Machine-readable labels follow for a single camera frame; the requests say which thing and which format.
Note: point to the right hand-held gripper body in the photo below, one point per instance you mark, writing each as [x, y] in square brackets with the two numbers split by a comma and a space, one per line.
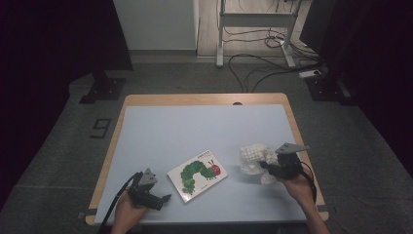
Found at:
[289, 167]

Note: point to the wooden table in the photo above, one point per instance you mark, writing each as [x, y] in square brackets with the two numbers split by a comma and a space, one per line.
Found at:
[201, 99]

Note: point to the white desk frame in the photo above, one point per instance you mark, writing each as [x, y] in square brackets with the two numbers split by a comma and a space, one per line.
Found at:
[256, 20]

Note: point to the caterpillar picture book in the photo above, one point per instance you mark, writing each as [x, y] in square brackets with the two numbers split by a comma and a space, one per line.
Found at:
[198, 175]

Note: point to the black curtain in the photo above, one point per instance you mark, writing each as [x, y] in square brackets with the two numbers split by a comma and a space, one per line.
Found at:
[373, 65]
[48, 65]

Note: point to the person's right hand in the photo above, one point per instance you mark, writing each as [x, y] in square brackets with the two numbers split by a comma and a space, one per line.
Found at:
[299, 189]

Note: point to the grey tape strip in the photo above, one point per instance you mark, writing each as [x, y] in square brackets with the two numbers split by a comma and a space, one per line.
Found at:
[86, 213]
[323, 208]

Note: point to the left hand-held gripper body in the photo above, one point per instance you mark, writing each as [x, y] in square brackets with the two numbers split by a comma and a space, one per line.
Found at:
[142, 193]

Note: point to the black stand base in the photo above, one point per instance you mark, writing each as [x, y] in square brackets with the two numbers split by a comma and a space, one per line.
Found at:
[324, 89]
[105, 89]

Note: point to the white knitted cloth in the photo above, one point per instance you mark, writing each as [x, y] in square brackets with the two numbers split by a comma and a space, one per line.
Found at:
[253, 159]

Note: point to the white power strip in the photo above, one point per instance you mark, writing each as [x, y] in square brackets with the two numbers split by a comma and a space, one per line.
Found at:
[308, 74]

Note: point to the black monitor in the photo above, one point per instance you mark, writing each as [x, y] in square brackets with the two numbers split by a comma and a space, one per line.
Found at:
[313, 26]

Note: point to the person's left hand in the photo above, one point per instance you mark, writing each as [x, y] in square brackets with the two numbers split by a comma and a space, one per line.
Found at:
[127, 216]

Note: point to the white cabinet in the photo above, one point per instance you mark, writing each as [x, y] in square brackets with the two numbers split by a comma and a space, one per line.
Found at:
[156, 22]

